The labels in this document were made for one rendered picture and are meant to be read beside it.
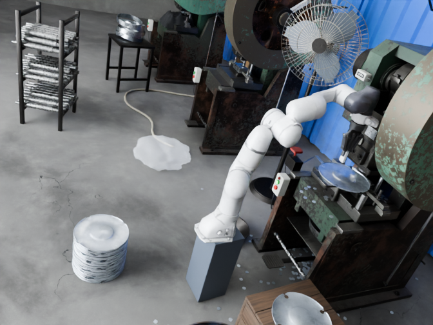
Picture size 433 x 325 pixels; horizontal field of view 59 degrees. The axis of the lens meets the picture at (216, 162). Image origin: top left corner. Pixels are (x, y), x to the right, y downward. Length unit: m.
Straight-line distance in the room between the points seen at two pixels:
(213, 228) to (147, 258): 0.64
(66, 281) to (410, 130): 1.83
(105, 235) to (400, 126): 1.54
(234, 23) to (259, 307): 1.98
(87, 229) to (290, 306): 1.14
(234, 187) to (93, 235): 0.86
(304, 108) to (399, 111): 0.38
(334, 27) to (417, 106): 1.25
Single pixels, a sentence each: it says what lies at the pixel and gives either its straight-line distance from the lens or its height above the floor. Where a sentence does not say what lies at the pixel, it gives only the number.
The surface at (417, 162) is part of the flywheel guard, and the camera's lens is 1.66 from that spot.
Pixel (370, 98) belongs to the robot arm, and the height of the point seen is 1.26.
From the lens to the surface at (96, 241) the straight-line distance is 2.16.
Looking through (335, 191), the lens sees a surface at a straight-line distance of 2.20.
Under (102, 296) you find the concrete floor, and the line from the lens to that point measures 2.24.
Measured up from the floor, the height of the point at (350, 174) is 0.78.
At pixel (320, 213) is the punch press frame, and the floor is 0.58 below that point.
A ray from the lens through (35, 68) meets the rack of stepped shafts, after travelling 3.54.
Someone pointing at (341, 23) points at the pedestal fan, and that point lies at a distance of 2.69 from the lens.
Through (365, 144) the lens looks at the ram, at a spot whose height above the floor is 0.99.
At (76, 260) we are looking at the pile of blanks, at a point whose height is 0.11.
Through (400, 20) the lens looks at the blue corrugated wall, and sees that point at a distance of 3.76.
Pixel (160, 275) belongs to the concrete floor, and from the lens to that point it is 2.35.
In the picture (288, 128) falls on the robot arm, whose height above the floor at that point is 1.12.
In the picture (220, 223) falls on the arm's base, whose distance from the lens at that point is 1.93.
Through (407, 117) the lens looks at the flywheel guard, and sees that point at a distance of 1.59.
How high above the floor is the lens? 1.76
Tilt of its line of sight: 30 degrees down
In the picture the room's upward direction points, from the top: 15 degrees clockwise
